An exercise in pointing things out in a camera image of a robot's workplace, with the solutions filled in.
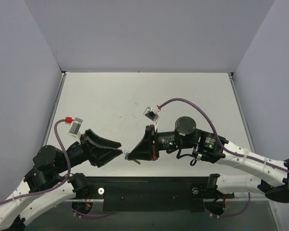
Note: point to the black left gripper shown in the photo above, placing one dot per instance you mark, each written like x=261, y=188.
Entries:
x=88, y=147

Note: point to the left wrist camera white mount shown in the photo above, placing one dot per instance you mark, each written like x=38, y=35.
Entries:
x=74, y=129

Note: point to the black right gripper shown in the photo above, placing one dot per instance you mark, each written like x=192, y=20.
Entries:
x=152, y=142

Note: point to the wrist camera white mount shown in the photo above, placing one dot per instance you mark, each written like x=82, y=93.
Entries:
x=74, y=129
x=153, y=114

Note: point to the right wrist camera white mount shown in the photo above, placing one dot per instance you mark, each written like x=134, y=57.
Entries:
x=153, y=114

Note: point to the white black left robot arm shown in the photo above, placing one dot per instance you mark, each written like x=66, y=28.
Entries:
x=51, y=182

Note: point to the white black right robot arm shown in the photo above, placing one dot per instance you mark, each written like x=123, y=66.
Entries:
x=261, y=175

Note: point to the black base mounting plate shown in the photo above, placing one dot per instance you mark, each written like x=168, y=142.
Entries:
x=149, y=194

